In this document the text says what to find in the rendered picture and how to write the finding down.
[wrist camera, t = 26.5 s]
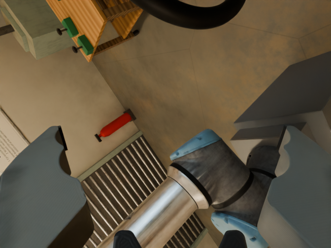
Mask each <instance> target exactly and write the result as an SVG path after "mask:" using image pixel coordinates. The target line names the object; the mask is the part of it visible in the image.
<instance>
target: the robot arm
mask: <svg viewBox="0 0 331 248"><path fill-rule="evenodd" d="M67 150H68V149H67V146H66V142H65V138H64V135H63V131H62V128H61V126H51V127H49V128H48V129H47V130H45V131H44V132H43V133H42V134H41V135H40V136H38V137H37V138H36V139H35V140H34V141H33V142H32V143H30V144H29V145H28V146H27V147H26V148H25V149H23V150H22V151H21V152H20V153H19V154H18V155H17V156H16V157H15V158H14V160H13V161H12V162H11V163H10V164H9V165H8V166H7V168H6V169H5V170H4V172H3V173H2V174H1V176H0V248H83V247H84V245H85V244H86V242H87V241H88V240H89V238H90V237H91V235H92V234H93V231H94V223H93V219H92V216H91V212H90V209H89V205H88V202H87V198H86V195H85V192H84V190H83V188H82V185H81V183H80V181H79V180H78V179H77V178H74V177H72V176H70V175H71V170H70V166H69V163H68V160H67V156H66V151H67ZM170 160H172V161H173V163H172V164H171V165H170V166H169V167H168V168H167V178H166V179H165V180H164V181H163V182H162V183H161V184H160V185H159V186H158V187H157V188H156V189H155V190H154V191H153V192H152V193H151V194H150V195H149V196H148V197H147V198H146V199H145V200H144V201H143V202H142V203H141V204H140V205H139V206H138V207H137V208H136V209H135V210H134V211H132V212H131V213H130V214H129V215H128V216H127V217H126V218H125V219H124V220H123V221H122V222H121V223H120V224H119V225H118V226H117V227H116V228H115V229H114V230H113V231H112V232H111V233H110V234H109V235H108V236H107V237H106V238H105V239H104V240H103V241H102V242H101V243H100V244H99V245H98V246H97V247H96V248H162V247H163V246H164V245H165V244H166V243H167V242H168V241H169V240H170V238H171V237H172V236H173V235H174V234H175V233H176V232H177V230H178V229H179V228H180V227H181V226H182V225H183V224H184V223H185V221H186V220H187V219H188V218H189V217H190V216H191V215H192V213H193V212H194V211H195V210H196V209H208V208H209V207H210V205H211V206H212V207H213V208H214V209H215V211H214V212H213V213H212V216H211V221H212V222H213V224H214V225H215V227H216V228H217V229H218V230H219V231H220V232H222V233H223V235H224V236H223V239H222V241H221V243H220V246H219V248H267V247H268V246H270V247H271V248H331V155H330V154H329V153H328V152H326V151H325V150H324V149H323V148H321V147H320V146H319V145H318V144H316V143H315V142H314V141H312V140H311V139H310V138H309V137H307V136H306V135H305V134H304V133H302V132H301V131H300V130H298V129H297V128H296V127H294V126H291V125H289V126H286V125H284V126H283V129H282V132H281V135H280V138H279V141H278V145H277V147H275V146H267V145H264V146H258V147H255V148H254V149H253V150H252V151H251V152H250V154H249V155H248V157H247V162H246V165H245V164H244V163H243V162H242V161H241V160H240V158H239V157H238V156H237V155H236V154H235V153H234V152H233V151H232V150H231V148H230V147H229V146H228V145H227V144H226V143H225V142H224V141H223V140H222V138H221V137H219V136H218V135H217V134H216V133H215V132H214V131H213V130H211V129H205V130H203V131H202V132H200V133H199V134H197V135H196V136H194V137H193V138H192V139H190V140H189V141H187V142H186V143H185V144H183V145H182V146H181V147H180V148H178V149H177V150H176V151H174V152H173V153H172V154H171V155H170Z"/></svg>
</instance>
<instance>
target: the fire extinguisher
mask: <svg viewBox="0 0 331 248"><path fill-rule="evenodd" d="M123 113H124V114H123V115H121V116H120V117H118V118H117V119H115V120H114V121H112V122H111V123H109V124H108V125H106V126H105V127H103V128H102V130H101V131H100V135H97V134H95V137H96V138H97V140H98V141H99V142H101V141H102V140H101V139H100V137H102V136H103V137H107V136H109V135H111V134H112V133H114V132H115V131H117V130H118V129H119V128H121V127H122V126H124V125H125V124H127V123H128V122H132V121H134V120H136V117H135V115H134V114H133V113H132V111H131V110H130V109H128V110H126V111H124V112H123Z"/></svg>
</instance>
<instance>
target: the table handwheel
mask: <svg viewBox="0 0 331 248"><path fill-rule="evenodd" d="M130 1H131V2H133V3H134V4H135V5H137V6H138V7H140V8H141V9H143V10H144V11H146V12H147V13H149V14H151V15H152V16H154V17H156V18H158V19H160V20H162V21H165V22H167V23H170V24H172V25H175V26H178V27H183V28H187V29H194V30H207V29H212V28H216V27H219V26H221V25H223V24H225V23H227V22H229V21H230V20H231V19H232V18H234V17H235V16H236V15H237V14H238V12H239V11H240V10H241V8H242V7H243V5H244V3H245V1H246V0H225V1H224V2H223V3H221V4H219V5H216V6H212V7H199V6H194V5H190V4H187V3H184V2H181V1H179V0H130Z"/></svg>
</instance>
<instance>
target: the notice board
mask: <svg viewBox="0 0 331 248"><path fill-rule="evenodd" d="M29 144H30V143H29V142H28V141H27V140H26V138H25V137H24V136H23V135H22V133H21V132H20V131H19V130H18V129H17V127H16V126H15V125H14V124H13V122H12V121H11V120H10V119H9V118H8V116H7V115H6V114H5V113H4V111H3V110H2V109H1V108H0V175H1V174H2V173H3V172H4V170H5V169H6V168H7V166H8V165H9V164H10V163H11V162H12V161H13V160H14V158H15V157H16V156H17V155H18V154H19V153H20V152H21V151H22V150H23V149H25V148H26V147H27V146H28V145H29Z"/></svg>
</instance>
